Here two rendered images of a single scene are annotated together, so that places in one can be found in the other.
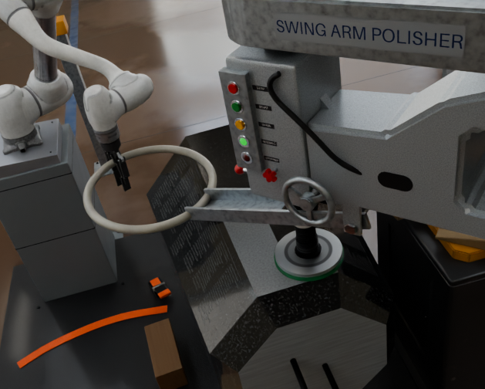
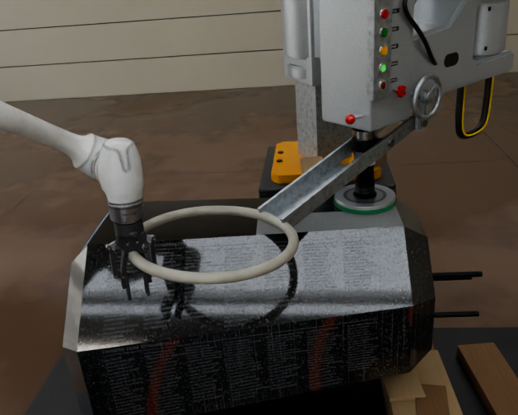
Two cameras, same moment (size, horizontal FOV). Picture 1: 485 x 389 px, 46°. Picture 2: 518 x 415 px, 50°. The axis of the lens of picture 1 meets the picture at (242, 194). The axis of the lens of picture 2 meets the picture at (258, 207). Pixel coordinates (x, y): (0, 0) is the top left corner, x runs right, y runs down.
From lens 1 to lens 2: 2.16 m
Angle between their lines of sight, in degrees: 66
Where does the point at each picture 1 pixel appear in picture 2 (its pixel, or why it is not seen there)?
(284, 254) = (363, 203)
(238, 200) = (295, 194)
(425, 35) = not seen: outside the picture
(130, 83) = not seen: hidden behind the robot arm
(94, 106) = (137, 158)
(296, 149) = (408, 60)
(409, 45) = not seen: outside the picture
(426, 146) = (465, 22)
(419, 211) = (459, 77)
